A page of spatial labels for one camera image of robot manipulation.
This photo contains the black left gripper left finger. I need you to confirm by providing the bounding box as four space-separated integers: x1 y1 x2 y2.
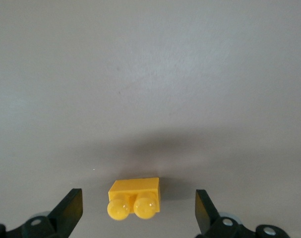
0 188 83 238

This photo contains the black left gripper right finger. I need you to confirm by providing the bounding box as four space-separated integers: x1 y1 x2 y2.
194 189 290 238

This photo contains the yellow two-stud block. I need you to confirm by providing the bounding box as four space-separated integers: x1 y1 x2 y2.
106 177 162 221

